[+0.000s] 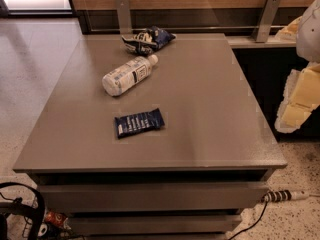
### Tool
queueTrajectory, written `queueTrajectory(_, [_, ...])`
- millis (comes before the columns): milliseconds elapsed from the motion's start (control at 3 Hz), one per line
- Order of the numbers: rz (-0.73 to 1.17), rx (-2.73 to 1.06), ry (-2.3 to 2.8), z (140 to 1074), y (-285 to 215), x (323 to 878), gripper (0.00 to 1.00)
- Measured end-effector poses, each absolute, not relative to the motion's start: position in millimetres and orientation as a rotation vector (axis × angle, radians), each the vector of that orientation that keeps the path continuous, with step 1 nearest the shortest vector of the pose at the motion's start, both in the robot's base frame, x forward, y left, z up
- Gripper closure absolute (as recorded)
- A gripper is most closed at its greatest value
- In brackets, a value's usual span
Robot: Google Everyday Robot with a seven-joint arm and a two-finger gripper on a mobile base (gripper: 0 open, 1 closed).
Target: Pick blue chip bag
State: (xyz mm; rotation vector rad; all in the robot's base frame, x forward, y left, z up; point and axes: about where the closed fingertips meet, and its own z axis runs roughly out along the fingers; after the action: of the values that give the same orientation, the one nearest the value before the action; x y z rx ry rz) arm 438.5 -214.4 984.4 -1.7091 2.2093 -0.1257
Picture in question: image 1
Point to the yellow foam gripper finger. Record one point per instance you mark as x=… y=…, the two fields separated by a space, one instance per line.
x=301 y=96

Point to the blue white chip bag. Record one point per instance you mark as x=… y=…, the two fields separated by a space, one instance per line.
x=148 y=41

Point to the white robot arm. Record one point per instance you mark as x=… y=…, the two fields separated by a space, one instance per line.
x=307 y=29

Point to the upper grey drawer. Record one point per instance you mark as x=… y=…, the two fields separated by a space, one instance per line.
x=152 y=197

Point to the grey drawer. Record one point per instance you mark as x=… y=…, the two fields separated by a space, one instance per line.
x=154 y=224
x=152 y=197

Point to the white plastic water bottle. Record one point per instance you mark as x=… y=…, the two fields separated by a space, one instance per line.
x=128 y=75

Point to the dark blue snack bar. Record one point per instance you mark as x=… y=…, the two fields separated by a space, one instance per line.
x=134 y=124

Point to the lower grey drawer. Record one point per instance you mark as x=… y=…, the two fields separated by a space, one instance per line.
x=154 y=224

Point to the red snack packet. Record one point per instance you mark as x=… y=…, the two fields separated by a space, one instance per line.
x=58 y=220

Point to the right metal railing post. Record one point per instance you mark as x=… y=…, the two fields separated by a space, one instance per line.
x=263 y=28

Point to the metal railing post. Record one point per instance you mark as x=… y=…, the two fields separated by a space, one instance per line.
x=124 y=16
x=263 y=28

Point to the striped cable connector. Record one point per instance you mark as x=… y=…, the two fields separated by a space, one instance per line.
x=285 y=195

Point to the left metal railing post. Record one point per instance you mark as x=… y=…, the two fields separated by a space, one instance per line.
x=124 y=16

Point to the horizontal metal rail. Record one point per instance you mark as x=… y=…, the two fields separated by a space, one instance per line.
x=198 y=29

